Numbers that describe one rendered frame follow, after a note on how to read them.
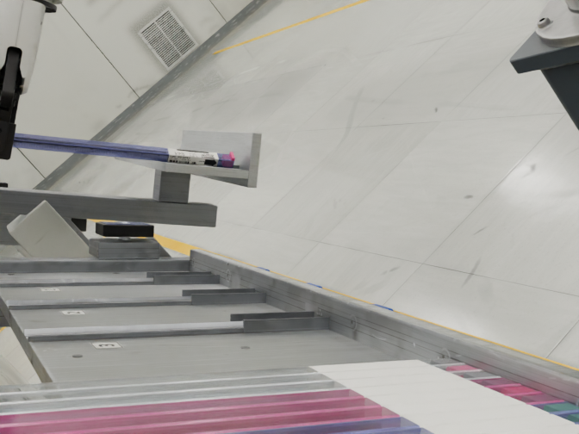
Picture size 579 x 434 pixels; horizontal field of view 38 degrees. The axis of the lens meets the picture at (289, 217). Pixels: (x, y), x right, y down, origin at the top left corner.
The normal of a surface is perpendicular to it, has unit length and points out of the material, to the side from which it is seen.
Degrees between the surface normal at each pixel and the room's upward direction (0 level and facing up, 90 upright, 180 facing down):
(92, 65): 90
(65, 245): 90
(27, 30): 94
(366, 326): 47
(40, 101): 90
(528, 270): 0
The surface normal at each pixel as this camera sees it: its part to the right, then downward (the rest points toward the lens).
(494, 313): -0.59, -0.74
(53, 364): 0.04, -1.00
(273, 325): 0.40, 0.07
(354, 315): -0.91, -0.02
